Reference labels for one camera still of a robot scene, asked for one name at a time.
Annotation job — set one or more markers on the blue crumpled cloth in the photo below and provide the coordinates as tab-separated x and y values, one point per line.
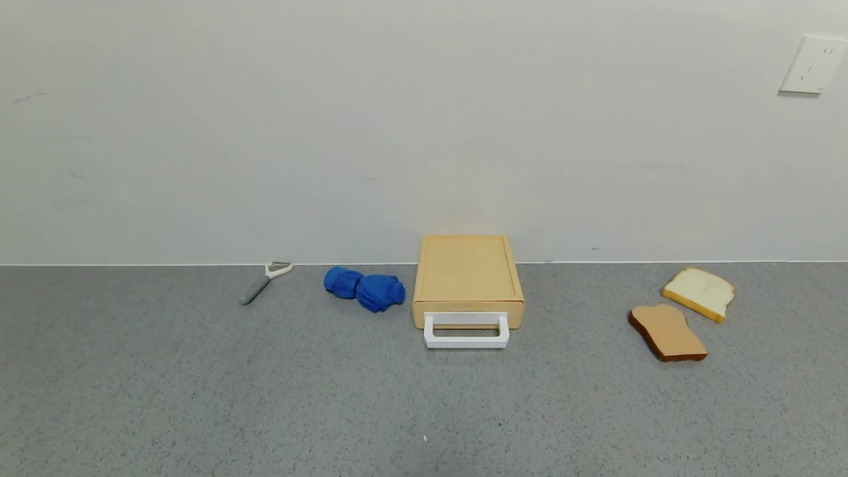
374	290

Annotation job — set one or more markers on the brown toast slice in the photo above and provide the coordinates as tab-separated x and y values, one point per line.
669	332

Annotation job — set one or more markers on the white bread slice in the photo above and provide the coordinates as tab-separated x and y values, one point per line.
699	290

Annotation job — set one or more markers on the white wall outlet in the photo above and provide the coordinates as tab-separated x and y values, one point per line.
813	65

